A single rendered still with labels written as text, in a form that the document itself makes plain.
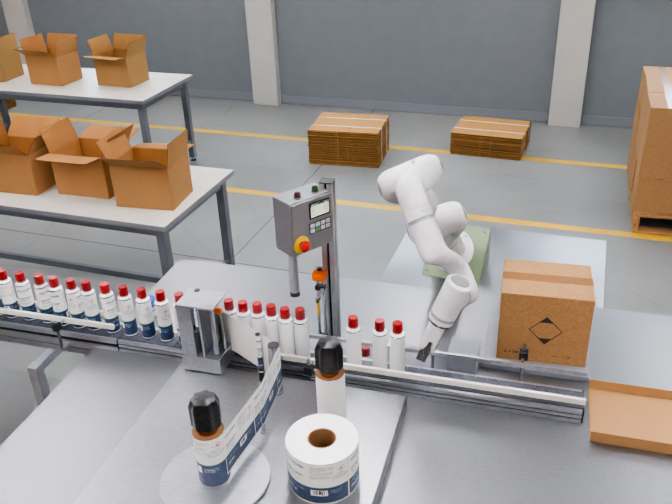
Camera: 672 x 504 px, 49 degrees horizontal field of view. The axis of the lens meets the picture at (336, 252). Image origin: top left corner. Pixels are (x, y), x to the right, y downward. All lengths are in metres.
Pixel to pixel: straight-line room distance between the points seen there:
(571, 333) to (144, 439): 1.42
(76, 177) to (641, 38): 5.21
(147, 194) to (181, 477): 2.15
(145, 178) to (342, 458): 2.38
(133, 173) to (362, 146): 2.87
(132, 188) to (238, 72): 4.61
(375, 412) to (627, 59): 5.69
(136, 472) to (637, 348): 1.76
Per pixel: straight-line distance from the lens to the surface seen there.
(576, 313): 2.55
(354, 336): 2.44
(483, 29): 7.58
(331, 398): 2.22
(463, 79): 7.72
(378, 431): 2.29
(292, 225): 2.31
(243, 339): 2.51
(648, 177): 5.50
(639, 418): 2.55
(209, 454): 2.07
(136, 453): 2.34
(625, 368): 2.75
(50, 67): 6.81
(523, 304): 2.53
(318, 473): 2.02
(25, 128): 4.77
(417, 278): 3.14
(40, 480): 2.43
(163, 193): 4.00
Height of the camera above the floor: 2.42
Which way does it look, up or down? 28 degrees down
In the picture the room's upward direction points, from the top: 2 degrees counter-clockwise
